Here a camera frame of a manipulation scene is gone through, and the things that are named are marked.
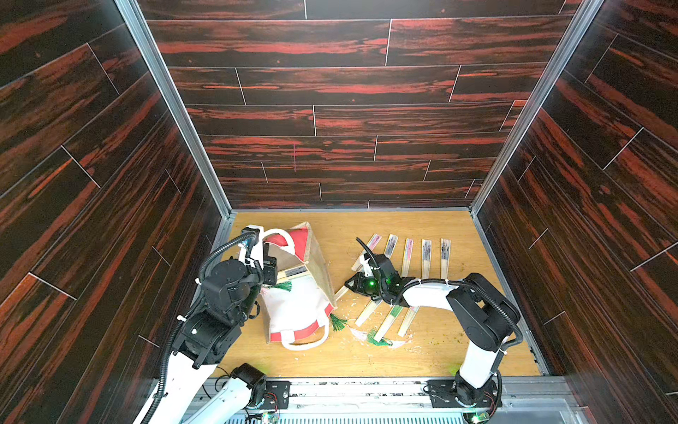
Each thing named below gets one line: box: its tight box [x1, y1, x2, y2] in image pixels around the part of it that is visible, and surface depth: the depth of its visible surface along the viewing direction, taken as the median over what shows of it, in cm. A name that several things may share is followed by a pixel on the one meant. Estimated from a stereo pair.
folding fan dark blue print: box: [439, 238, 452, 280], surface depth 106 cm
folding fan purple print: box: [421, 239, 433, 280], surface depth 105 cm
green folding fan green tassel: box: [367, 304, 405, 347], surface depth 87 cm
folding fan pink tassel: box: [400, 237, 415, 278], surface depth 106 cm
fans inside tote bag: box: [272, 264, 311, 292], surface depth 88 cm
